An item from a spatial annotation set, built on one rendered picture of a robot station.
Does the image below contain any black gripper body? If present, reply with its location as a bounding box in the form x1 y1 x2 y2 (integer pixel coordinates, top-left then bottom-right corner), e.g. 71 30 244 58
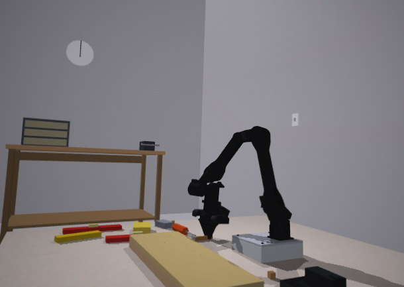
192 198 229 224

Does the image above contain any tan rectangular panel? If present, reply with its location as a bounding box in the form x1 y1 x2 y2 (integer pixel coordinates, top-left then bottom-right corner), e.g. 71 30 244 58
129 231 264 287

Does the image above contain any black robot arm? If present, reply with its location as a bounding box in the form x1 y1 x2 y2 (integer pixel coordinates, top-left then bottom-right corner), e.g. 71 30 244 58
188 126 293 241

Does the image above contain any red flat bar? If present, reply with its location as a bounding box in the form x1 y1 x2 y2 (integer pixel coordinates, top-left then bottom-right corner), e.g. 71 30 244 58
62 223 122 234
105 231 142 243

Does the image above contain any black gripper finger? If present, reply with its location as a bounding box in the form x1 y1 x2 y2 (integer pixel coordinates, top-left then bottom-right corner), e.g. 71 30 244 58
205 221 219 240
198 218 209 236

